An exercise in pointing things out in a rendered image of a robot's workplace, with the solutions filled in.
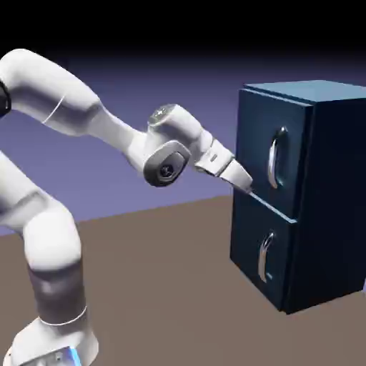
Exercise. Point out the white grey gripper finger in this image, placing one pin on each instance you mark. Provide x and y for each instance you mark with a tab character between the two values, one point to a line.
249	191

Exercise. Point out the dark blue cabinet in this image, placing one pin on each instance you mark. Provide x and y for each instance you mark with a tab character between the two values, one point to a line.
334	200

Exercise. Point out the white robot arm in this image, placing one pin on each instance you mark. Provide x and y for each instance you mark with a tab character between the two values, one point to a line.
68	100

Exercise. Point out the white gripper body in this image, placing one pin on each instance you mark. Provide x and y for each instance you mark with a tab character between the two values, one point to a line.
236	172

